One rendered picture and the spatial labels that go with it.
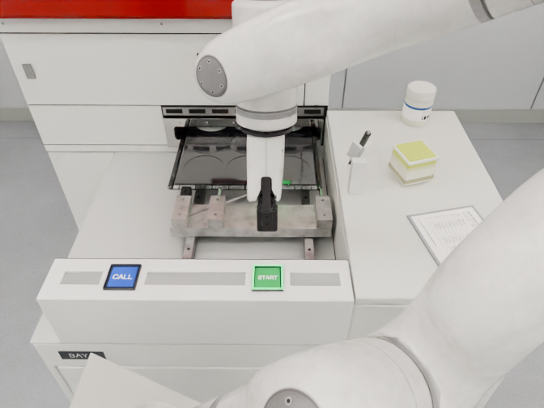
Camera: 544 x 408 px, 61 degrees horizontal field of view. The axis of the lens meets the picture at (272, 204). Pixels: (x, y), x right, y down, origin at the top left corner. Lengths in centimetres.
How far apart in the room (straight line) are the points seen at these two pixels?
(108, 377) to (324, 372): 42
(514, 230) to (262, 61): 28
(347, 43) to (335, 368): 31
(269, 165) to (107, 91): 78
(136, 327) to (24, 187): 201
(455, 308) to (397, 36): 27
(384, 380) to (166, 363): 66
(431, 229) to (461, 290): 57
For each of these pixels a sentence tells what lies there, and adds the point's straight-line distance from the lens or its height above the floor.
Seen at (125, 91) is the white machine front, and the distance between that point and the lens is 131.
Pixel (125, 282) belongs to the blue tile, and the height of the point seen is 96.
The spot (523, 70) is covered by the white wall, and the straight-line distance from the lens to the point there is 323.
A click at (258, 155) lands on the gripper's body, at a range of 61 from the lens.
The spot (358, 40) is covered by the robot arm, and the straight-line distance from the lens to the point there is 51.
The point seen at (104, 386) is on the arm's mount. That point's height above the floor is 99.
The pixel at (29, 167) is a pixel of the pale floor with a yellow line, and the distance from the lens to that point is 299.
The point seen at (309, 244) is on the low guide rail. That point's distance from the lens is 104.
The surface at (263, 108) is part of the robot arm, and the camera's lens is 60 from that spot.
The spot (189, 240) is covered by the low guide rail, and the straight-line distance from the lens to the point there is 106.
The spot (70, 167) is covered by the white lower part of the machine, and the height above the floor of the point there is 76.
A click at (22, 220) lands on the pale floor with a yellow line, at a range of 263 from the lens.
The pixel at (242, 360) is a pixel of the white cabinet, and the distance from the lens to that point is 98.
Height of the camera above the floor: 161
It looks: 42 degrees down
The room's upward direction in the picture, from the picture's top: straight up
